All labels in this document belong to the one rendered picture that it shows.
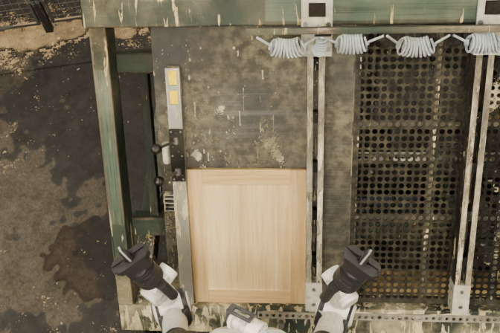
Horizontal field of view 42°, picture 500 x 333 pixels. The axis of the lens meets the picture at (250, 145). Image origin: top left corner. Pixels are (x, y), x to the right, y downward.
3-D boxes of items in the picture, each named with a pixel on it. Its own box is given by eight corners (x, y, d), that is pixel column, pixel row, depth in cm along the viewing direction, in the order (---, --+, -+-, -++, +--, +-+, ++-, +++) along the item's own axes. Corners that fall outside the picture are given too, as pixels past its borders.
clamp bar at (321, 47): (300, 300, 254) (300, 338, 232) (300, -7, 214) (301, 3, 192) (326, 301, 254) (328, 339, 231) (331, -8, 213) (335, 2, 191)
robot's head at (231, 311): (246, 342, 196) (246, 324, 192) (223, 330, 200) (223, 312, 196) (257, 329, 201) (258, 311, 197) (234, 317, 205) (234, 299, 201)
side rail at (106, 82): (125, 289, 266) (118, 305, 255) (97, 20, 228) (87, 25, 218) (139, 290, 265) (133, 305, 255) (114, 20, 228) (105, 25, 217)
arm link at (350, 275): (373, 285, 184) (359, 300, 194) (388, 262, 190) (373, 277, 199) (336, 259, 187) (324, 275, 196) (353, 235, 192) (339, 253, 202)
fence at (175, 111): (183, 299, 258) (181, 304, 255) (167, 65, 226) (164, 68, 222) (195, 299, 258) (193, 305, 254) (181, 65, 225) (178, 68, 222)
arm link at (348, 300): (359, 294, 199) (358, 302, 212) (343, 270, 203) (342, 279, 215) (342, 306, 199) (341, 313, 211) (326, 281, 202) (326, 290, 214)
